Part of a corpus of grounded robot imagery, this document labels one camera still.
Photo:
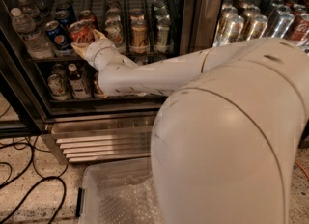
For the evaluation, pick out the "blue pepsi can front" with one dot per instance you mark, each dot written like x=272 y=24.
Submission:
x=59 y=38

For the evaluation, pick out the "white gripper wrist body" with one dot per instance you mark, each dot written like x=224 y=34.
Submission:
x=92 y=49

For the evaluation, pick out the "red coke can front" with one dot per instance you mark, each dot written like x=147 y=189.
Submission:
x=82 y=32

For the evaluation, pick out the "green silver soda can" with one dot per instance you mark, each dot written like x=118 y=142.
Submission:
x=162 y=35

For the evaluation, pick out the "clear water bottle left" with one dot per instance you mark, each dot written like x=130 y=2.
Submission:
x=36 y=43

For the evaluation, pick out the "dark tea bottle left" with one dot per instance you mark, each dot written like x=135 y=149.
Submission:
x=78 y=81

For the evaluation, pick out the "green white soda can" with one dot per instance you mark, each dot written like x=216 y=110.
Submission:
x=114 y=32

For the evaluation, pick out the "red coke can right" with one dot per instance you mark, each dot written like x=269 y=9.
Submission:
x=299 y=30

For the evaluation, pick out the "gold can right fridge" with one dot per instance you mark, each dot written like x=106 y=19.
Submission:
x=232 y=30

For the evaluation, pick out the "silver can right fridge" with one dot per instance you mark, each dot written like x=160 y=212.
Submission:
x=281 y=25

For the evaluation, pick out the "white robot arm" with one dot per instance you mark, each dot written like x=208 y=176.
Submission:
x=224 y=141

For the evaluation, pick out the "red coke can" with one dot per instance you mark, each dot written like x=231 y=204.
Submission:
x=82 y=32
x=299 y=30

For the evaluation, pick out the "gold soda can middle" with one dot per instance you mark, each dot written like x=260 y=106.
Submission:
x=139 y=35

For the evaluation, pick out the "steel fridge bottom grille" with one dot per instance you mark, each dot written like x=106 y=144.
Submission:
x=104 y=139

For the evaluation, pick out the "small can bottom left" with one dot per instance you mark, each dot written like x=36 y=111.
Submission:
x=58 y=87

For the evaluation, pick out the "clear plastic storage bin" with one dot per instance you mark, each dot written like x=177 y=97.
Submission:
x=121 y=192

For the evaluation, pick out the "fridge centre door frame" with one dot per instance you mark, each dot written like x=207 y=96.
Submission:
x=199 y=21

